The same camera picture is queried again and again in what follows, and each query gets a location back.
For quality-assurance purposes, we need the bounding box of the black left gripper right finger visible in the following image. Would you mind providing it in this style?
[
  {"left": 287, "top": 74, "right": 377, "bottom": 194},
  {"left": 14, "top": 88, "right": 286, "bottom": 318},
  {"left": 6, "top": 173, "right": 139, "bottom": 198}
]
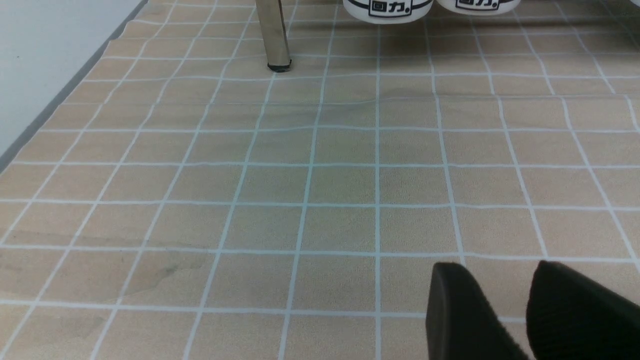
[{"left": 526, "top": 260, "right": 640, "bottom": 360}]

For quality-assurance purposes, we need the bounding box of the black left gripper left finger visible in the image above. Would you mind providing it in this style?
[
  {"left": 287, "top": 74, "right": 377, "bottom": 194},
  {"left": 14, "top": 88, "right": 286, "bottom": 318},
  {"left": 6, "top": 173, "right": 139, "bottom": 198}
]
[{"left": 425, "top": 262, "right": 529, "bottom": 360}]

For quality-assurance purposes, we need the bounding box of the silver metal shoe rack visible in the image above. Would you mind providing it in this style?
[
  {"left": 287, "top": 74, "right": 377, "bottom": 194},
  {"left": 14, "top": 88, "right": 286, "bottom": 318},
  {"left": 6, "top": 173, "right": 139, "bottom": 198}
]
[{"left": 255, "top": 0, "right": 292, "bottom": 73}]

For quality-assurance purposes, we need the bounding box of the black canvas sneaker right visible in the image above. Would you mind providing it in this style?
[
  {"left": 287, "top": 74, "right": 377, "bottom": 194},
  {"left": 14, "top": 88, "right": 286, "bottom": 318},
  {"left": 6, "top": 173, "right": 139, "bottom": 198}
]
[{"left": 436, "top": 0, "right": 521, "bottom": 17}]

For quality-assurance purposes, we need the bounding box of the black canvas sneaker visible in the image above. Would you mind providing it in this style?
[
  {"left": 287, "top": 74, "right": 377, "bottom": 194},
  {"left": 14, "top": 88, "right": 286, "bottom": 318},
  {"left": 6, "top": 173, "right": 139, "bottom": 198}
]
[
  {"left": 436, "top": 0, "right": 521, "bottom": 17},
  {"left": 342, "top": 0, "right": 434, "bottom": 25}
]

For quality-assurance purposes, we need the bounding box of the black canvas sneaker left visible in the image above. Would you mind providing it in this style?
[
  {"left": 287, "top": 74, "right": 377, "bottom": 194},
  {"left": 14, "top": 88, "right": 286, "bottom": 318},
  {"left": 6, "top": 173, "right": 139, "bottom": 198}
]
[{"left": 342, "top": 0, "right": 434, "bottom": 25}]

